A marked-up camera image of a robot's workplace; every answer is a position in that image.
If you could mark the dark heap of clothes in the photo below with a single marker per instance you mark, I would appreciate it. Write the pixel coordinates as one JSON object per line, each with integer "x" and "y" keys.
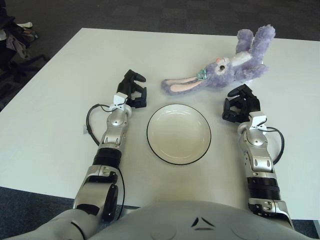
{"x": 12, "y": 41}

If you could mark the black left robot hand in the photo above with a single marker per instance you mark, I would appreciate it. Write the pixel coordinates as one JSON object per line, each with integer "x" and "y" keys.
{"x": 123, "y": 86}

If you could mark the purple plush bunny doll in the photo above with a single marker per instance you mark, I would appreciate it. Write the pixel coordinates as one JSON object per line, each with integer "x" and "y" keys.
{"x": 220, "y": 75}

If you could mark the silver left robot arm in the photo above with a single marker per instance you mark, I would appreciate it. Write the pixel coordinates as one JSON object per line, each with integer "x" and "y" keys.
{"x": 116, "y": 125}

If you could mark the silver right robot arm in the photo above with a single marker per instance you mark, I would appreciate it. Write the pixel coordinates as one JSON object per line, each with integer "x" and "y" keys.
{"x": 258, "y": 155}

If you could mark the white crumpled paper item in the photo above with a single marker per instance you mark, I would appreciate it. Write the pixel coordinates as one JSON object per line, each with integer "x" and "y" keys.
{"x": 26, "y": 24}

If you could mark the black office chair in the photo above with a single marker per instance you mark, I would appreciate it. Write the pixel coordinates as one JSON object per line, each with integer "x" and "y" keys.
{"x": 22, "y": 66}

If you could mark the grey robot torso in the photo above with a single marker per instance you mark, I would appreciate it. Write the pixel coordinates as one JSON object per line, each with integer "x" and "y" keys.
{"x": 162, "y": 222}

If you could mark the white plate with black rim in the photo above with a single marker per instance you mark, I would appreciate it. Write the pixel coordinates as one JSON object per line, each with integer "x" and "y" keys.
{"x": 178, "y": 135}

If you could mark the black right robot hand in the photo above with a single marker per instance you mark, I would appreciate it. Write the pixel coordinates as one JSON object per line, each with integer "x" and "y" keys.
{"x": 250, "y": 102}

